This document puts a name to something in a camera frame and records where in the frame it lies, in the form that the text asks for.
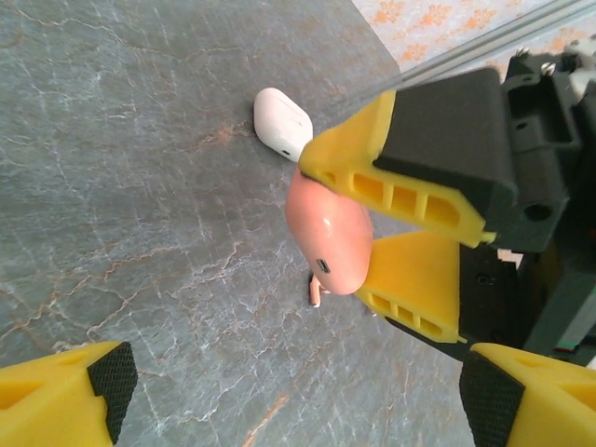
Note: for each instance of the pink earbud charging case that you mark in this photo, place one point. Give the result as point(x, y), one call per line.
point(326, 233)

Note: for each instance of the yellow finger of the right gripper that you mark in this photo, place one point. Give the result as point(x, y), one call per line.
point(442, 139)
point(414, 270)

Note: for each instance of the aluminium frame post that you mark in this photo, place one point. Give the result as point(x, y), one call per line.
point(465, 55)

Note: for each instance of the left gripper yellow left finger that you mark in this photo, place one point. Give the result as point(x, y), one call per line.
point(46, 405)

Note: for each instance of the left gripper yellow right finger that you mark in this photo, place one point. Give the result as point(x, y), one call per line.
point(549, 410)

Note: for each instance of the white earbud charging case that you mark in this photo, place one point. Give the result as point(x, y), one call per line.
point(279, 121)

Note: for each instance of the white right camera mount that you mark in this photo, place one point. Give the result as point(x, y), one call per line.
point(584, 70)

